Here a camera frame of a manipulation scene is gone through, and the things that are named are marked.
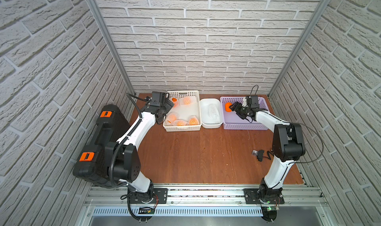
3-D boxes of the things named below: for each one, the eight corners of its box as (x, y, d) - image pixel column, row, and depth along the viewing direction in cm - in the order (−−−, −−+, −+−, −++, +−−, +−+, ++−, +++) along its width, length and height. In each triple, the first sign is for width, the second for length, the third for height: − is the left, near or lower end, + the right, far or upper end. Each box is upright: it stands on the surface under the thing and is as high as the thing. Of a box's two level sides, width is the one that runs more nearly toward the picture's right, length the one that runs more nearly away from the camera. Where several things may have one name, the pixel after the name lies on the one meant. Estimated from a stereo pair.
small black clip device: (254, 161, 88) (255, 160, 85) (251, 151, 92) (253, 149, 89) (264, 161, 88) (266, 160, 85) (261, 151, 92) (263, 149, 89)
